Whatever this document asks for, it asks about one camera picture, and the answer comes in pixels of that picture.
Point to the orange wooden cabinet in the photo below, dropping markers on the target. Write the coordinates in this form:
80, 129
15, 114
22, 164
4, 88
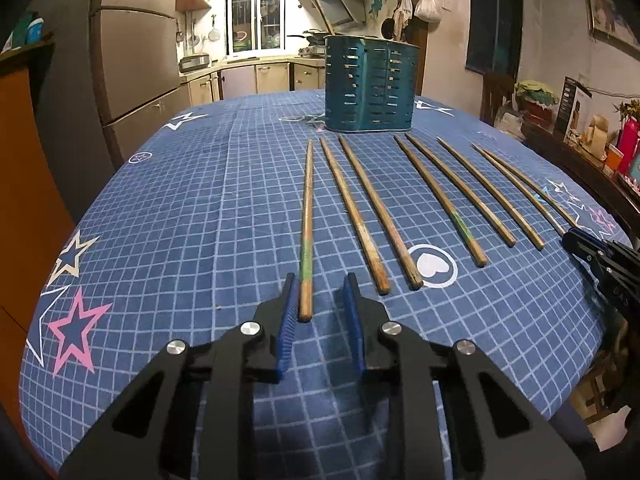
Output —
25, 210

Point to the black product box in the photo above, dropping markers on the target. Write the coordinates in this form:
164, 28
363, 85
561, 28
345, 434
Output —
572, 107

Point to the pink bottle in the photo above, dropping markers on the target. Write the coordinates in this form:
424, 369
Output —
630, 142

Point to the wooden chair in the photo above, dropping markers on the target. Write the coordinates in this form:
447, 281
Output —
497, 97

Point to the kitchen window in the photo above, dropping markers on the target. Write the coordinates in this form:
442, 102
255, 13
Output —
257, 10

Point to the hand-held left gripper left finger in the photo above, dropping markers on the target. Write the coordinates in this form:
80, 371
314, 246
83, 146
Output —
287, 325

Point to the dark room window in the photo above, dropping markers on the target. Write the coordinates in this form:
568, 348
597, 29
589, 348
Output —
492, 25

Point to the set of wooden chopsticks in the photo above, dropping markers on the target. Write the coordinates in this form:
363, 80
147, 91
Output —
380, 220

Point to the hanging cloths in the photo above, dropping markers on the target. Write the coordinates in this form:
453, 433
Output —
402, 15

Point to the framed wall picture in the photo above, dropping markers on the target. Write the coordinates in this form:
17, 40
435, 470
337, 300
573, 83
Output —
610, 17

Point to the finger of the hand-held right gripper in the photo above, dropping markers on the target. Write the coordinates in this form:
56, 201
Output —
585, 246

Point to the silver countertop appliance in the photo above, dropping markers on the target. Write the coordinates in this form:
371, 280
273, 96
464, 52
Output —
194, 63

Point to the blue checked star tablecloth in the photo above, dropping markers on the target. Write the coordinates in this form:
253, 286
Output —
200, 210

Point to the white hanging plastic bag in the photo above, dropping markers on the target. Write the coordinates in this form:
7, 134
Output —
427, 5

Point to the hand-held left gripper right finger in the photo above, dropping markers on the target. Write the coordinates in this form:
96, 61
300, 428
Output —
353, 325

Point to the green-banded single chopstick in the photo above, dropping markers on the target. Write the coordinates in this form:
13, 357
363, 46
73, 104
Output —
306, 240

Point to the grey refrigerator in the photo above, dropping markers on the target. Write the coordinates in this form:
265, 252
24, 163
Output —
135, 60

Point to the black wok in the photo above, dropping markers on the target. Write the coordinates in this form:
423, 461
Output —
310, 36

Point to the teal metal utensil holder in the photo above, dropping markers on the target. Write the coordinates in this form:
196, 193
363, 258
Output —
370, 85

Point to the kitchen base cabinets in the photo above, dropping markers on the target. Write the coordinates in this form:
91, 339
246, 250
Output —
270, 77

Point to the dark wooden side table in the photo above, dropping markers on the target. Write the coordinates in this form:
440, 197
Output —
590, 170

